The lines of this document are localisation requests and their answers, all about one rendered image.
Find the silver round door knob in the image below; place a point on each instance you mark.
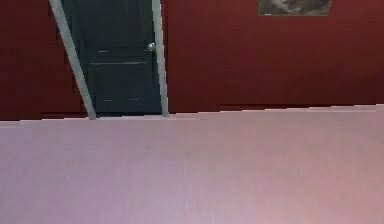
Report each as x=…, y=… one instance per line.
x=151, y=46

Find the dark panelled room door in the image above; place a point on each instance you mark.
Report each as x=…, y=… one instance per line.
x=120, y=76

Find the grey framed wall picture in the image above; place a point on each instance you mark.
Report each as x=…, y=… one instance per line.
x=293, y=6

